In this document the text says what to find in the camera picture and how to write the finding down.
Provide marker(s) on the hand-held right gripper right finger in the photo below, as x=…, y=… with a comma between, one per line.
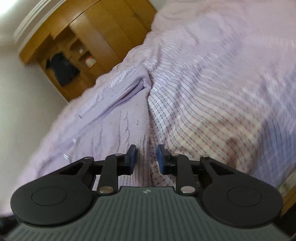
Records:
x=161, y=160

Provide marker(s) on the lilac knit cardigan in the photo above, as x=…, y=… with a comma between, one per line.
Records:
x=111, y=125

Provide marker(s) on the small white object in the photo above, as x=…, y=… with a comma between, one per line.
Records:
x=81, y=50

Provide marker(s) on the dark hanging garment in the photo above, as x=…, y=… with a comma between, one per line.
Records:
x=63, y=69

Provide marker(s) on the white round container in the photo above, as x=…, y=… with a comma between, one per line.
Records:
x=90, y=61

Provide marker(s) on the wooden wardrobe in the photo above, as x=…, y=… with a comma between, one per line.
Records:
x=111, y=34

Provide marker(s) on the pink checkered bedsheet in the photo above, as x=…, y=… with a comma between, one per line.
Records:
x=208, y=81

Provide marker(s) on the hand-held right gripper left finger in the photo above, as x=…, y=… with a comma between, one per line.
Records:
x=132, y=160

